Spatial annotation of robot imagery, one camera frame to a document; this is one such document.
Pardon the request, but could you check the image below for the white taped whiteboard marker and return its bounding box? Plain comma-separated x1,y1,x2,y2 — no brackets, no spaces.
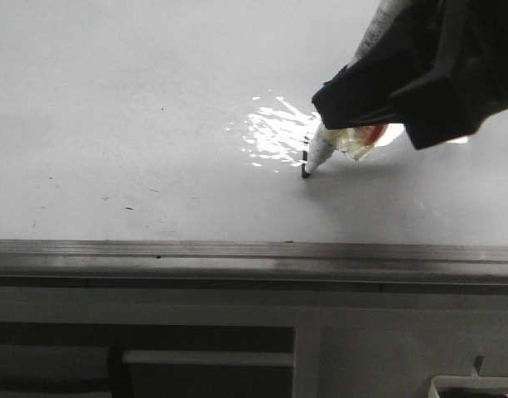
302,1,409,178

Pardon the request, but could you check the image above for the white marker tray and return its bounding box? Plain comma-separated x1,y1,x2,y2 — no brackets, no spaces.
428,356,508,398

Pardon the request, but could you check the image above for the white whiteboard with metal frame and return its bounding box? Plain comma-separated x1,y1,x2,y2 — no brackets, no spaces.
0,1,508,284

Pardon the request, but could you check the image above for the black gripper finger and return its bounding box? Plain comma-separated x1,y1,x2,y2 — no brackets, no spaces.
312,1,441,129
390,1,508,150

